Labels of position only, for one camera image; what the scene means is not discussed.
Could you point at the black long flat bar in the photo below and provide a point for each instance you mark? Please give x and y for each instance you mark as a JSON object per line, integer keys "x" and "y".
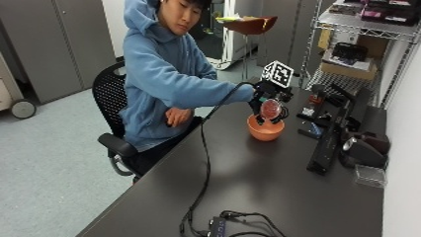
{"x": 327, "y": 144}

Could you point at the black mesh office chair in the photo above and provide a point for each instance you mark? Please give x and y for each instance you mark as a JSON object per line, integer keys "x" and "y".
{"x": 111, "y": 108}

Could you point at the red round fruit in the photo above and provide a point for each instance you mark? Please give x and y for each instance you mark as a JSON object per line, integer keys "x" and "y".
{"x": 271, "y": 109}

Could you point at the white wheeled cart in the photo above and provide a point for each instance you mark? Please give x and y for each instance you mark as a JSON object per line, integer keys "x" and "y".
{"x": 14, "y": 92}

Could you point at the black hub box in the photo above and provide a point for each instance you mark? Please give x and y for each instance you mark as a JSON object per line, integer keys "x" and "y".
{"x": 218, "y": 227}

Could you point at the black rounded speaker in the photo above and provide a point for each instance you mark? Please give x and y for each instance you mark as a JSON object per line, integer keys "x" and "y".
{"x": 366, "y": 152}

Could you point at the cardboard box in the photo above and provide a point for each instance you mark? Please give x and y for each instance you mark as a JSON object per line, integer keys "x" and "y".
{"x": 348, "y": 69}

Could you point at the white cube with black markers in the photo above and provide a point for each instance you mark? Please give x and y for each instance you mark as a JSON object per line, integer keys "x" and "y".
{"x": 278, "y": 73}

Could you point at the brown bar stool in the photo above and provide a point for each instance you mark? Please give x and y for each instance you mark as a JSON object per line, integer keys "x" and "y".
{"x": 250, "y": 29}

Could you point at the the person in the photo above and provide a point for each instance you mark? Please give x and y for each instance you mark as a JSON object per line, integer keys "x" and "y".
{"x": 162, "y": 75}

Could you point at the clear plastic box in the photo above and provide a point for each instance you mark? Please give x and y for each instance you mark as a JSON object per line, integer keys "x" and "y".
{"x": 371, "y": 175}

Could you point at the small black device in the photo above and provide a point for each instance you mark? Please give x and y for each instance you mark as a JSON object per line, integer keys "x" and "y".
{"x": 313, "y": 129}

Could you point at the black stand with red part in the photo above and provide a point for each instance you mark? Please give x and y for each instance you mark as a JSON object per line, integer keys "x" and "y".
{"x": 314, "y": 104}

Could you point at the black bag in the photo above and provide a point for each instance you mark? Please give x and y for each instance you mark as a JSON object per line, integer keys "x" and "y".
{"x": 350, "y": 52}

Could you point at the grey cabinet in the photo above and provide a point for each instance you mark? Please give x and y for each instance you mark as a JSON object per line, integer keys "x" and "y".
{"x": 57, "y": 42}

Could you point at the orange bowl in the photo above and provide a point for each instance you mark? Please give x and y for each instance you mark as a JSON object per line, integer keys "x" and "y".
{"x": 265, "y": 131}

